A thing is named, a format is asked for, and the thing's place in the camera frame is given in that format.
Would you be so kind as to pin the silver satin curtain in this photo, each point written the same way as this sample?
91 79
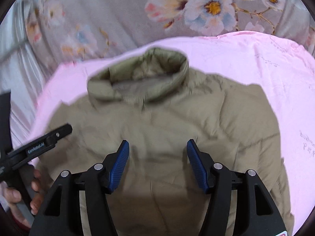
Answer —
21 74

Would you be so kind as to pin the pink bed sheet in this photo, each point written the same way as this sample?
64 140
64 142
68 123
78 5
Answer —
270 78

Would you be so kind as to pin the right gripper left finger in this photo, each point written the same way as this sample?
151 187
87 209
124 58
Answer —
60 211

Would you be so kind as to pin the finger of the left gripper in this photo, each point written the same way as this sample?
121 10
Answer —
39 146

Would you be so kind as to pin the grey floral quilt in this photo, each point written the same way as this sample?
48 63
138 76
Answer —
77 30

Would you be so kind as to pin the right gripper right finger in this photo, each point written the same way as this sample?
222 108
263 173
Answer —
256 212

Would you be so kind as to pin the khaki puffer jacket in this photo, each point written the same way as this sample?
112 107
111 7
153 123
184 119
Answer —
157 103

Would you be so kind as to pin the person's left hand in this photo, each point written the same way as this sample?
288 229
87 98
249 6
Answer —
13 197

